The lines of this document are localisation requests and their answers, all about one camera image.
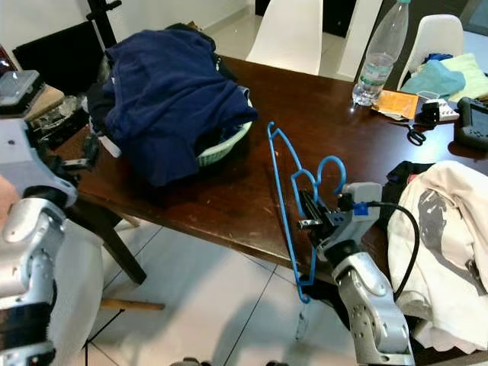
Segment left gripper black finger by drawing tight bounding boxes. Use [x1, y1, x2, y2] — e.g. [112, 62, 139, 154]
[34, 105, 68, 142]
[57, 103, 91, 140]

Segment blue plastic hanger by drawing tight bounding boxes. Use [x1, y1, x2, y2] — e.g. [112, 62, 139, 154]
[267, 120, 349, 306]

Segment navy blue printed t-shirt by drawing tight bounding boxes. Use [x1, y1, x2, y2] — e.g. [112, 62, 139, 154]
[103, 27, 256, 188]

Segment black plastic tray clear lid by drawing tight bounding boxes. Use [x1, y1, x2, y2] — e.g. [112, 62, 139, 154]
[0, 70, 45, 115]

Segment black board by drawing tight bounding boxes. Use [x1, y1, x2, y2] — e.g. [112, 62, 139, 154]
[11, 21, 100, 73]

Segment black garment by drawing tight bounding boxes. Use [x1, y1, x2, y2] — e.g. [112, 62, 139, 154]
[389, 160, 439, 188]

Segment white basket green rim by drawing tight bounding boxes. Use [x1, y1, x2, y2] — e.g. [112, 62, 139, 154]
[194, 122, 254, 167]

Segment black stand pole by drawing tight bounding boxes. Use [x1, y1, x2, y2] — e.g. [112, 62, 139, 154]
[85, 0, 123, 47]

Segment orange packet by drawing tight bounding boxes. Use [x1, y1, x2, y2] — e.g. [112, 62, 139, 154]
[374, 90, 420, 121]

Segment cream t-shirt grey print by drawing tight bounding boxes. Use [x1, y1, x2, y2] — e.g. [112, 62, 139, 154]
[387, 160, 488, 353]

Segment small black device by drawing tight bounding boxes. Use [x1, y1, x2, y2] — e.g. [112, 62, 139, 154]
[416, 101, 443, 127]

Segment clear plastic water bottle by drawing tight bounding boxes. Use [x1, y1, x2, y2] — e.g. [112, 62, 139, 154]
[352, 0, 413, 106]

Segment wooden stick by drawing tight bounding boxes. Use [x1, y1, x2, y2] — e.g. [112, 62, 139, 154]
[99, 299, 165, 310]

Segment teal cloth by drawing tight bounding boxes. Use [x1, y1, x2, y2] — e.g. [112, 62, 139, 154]
[400, 59, 466, 96]

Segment white plastic chair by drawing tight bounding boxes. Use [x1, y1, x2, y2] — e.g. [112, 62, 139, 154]
[396, 14, 466, 85]
[246, 0, 325, 75]

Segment light green towel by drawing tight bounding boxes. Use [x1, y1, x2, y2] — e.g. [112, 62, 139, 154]
[446, 52, 488, 100]

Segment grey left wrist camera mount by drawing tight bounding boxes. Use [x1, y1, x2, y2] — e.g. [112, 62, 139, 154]
[0, 118, 79, 208]

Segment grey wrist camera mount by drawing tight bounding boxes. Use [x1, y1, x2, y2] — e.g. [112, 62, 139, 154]
[0, 118, 79, 208]
[326, 181, 386, 256]

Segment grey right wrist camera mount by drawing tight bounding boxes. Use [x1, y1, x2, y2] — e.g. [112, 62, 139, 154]
[326, 181, 386, 256]

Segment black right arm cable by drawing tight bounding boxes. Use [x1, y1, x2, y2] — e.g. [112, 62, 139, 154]
[351, 197, 420, 300]

